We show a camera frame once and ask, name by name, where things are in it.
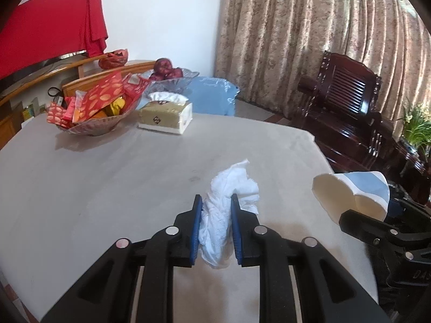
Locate blue white paper cup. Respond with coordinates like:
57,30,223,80
312,171,390,224

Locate white tissue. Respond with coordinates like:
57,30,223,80
198,159,259,269

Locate dark wooden side table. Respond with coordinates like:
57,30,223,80
393,137,430,205

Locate green potted plant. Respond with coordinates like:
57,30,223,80
401,100,430,152

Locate dark wooden armchair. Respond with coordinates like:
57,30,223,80
291,51,394,172

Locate glass snack bowl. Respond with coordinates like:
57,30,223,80
57,101,139,136

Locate gold tissue pack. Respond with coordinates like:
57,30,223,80
137,91,193,135

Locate wooden tv cabinet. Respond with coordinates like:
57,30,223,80
1,52,155,147

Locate red snack packets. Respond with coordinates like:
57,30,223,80
46,72,150,129

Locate blue plastic stool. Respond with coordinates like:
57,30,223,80
183,77,240,117

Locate glass fruit bowl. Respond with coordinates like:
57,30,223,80
143,68,199,96

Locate floral beige curtain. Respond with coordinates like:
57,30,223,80
215,0,430,121

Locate red apples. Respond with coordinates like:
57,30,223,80
149,58,183,81

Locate red orange bag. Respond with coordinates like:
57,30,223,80
98,49,128,70

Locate red cloth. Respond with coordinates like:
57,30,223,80
1,0,108,78

